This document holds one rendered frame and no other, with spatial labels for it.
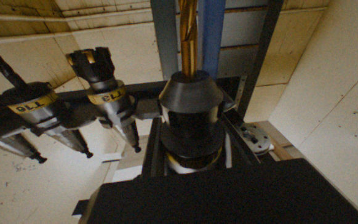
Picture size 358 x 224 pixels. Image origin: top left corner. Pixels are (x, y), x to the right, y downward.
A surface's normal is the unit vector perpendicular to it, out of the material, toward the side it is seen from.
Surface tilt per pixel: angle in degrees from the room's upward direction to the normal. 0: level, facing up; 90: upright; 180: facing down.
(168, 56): 90
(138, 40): 90
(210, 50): 90
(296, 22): 90
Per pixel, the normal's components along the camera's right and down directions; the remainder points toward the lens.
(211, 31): 0.08, 0.61
